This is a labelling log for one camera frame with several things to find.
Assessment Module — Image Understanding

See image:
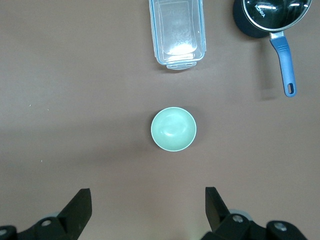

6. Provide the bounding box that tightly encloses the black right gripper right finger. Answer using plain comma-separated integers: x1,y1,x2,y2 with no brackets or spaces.
199,186,308,240

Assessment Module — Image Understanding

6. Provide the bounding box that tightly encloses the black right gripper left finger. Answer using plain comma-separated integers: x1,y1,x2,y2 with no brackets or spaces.
0,188,93,240

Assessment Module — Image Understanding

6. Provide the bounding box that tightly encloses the green bowl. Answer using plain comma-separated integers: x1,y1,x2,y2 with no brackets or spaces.
150,106,198,152

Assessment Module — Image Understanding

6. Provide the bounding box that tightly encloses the blue-handled saucepan with glass lid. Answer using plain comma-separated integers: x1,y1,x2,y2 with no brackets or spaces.
232,0,313,98

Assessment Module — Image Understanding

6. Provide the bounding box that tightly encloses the clear plastic food container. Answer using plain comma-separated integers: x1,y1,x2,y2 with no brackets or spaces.
148,0,208,71

